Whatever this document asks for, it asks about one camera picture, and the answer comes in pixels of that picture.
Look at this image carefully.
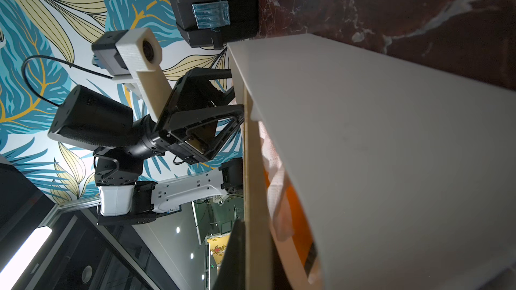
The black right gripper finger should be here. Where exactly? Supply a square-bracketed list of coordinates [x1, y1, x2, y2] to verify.
[213, 220, 246, 290]

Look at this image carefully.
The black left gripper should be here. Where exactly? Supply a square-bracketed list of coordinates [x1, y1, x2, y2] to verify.
[124, 68, 245, 165]

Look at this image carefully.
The yellow wooden box lid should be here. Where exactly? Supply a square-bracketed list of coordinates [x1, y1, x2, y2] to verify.
[227, 46, 275, 290]

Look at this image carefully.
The orange tissue pack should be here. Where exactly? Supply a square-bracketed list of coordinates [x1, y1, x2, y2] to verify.
[259, 122, 324, 289]

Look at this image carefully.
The white plastic tissue box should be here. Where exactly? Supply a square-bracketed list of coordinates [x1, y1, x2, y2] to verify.
[228, 34, 515, 289]

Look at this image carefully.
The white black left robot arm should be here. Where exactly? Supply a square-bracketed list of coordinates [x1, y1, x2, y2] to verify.
[48, 68, 245, 226]

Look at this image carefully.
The black plastic toolbox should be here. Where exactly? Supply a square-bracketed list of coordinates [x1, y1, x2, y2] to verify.
[169, 0, 259, 50]

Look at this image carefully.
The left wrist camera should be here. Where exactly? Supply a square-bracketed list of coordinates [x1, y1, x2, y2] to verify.
[91, 28, 173, 122]

